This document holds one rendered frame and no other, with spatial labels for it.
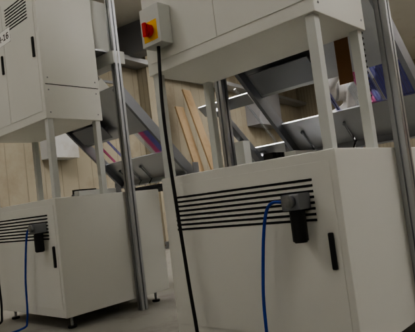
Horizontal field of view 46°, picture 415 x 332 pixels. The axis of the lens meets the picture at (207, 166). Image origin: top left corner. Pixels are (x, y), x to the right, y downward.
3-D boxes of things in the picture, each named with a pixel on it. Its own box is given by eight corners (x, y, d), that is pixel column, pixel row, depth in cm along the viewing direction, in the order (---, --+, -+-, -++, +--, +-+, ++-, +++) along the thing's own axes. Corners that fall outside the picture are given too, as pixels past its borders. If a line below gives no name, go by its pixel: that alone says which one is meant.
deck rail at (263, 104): (296, 158, 246) (299, 149, 250) (299, 157, 245) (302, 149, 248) (215, 50, 211) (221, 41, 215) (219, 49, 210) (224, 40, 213)
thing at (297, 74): (259, 103, 226) (263, 96, 229) (401, 64, 182) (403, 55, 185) (219, 49, 210) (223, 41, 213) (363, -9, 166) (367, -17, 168)
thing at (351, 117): (300, 152, 246) (301, 147, 248) (436, 128, 202) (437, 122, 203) (280, 126, 237) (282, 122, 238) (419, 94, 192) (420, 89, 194)
